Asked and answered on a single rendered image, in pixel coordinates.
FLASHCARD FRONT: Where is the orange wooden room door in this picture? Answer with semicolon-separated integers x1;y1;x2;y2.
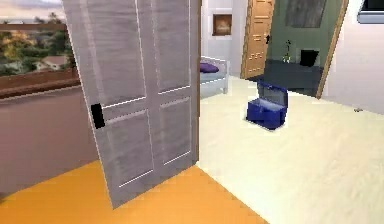
240;0;276;80

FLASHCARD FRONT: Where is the small green house plant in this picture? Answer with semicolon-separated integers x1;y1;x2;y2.
282;39;293;64

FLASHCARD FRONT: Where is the grey framed window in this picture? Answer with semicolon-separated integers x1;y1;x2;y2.
357;0;384;25

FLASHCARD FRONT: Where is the window with landscape view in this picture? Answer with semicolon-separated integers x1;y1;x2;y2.
0;0;83;100

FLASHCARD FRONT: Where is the brown framed picture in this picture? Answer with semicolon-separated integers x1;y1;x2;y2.
212;13;233;37

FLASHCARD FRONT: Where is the purple pillow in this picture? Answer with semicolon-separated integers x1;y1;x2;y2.
199;62;220;74

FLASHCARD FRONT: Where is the grey panelled room door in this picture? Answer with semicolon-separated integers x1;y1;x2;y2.
61;0;203;210

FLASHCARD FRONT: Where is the white bed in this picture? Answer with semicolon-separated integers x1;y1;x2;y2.
199;55;230;98

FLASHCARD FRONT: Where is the blue open box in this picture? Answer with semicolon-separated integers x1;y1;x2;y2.
245;79;289;131

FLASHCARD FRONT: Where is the grey framed wall picture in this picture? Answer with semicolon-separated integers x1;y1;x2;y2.
284;0;328;29

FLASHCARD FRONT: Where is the dark grey low cabinet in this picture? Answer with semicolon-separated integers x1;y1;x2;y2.
249;59;325;96

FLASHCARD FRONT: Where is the black square object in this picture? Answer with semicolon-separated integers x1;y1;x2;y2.
299;49;320;68

